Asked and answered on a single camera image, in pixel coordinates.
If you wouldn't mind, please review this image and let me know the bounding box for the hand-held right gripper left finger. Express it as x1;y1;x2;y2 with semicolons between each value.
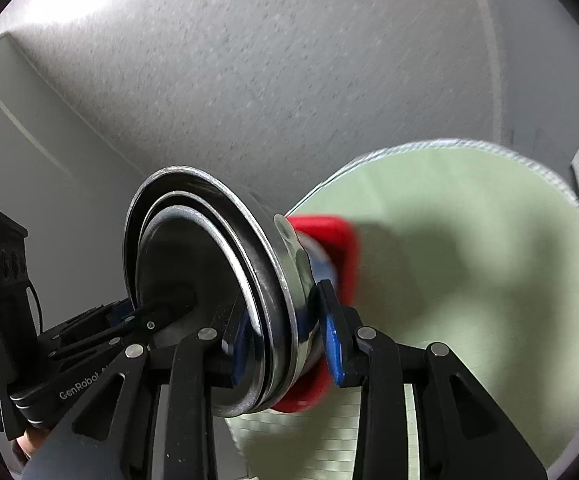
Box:
34;305;251;480

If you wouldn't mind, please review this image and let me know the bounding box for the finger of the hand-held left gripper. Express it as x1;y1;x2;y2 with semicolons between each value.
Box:
58;300;139;350
129;297;198;335

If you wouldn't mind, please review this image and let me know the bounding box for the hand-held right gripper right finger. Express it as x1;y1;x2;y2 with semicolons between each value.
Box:
317;280;550;480

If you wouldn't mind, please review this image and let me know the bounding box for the small steel bowl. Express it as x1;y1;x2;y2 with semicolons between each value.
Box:
136;189;272;403
122;165;301;417
134;207;255;361

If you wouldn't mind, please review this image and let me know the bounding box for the large steel bowl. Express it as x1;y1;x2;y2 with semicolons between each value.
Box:
272;213;323;377

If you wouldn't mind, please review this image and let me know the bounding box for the blue square plate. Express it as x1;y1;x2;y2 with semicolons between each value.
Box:
307;246;341;292

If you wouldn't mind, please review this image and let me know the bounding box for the red plastic basin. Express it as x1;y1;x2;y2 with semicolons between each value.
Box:
270;214;361;414

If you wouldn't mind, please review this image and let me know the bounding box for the person's left hand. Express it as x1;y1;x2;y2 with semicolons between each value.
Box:
12;427;51;462

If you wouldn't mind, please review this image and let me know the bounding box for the green round table cover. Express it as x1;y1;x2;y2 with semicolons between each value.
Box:
223;137;579;480

